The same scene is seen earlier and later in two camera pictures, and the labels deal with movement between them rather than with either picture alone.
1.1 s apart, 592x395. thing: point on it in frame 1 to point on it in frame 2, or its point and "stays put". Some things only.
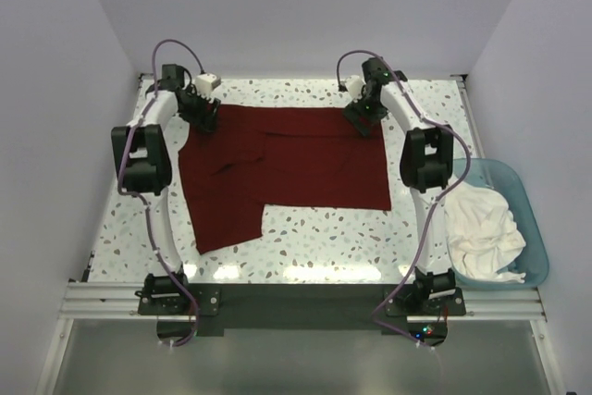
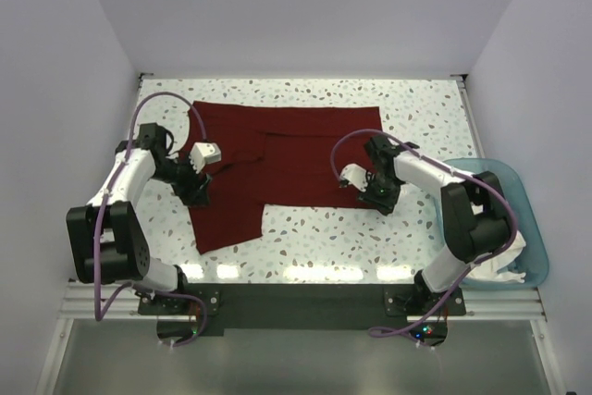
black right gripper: (353, 110) to (384, 205)
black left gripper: (204, 120) to (194, 191)
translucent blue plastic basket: (533, 263) stays put
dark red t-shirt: (258, 156) stays put
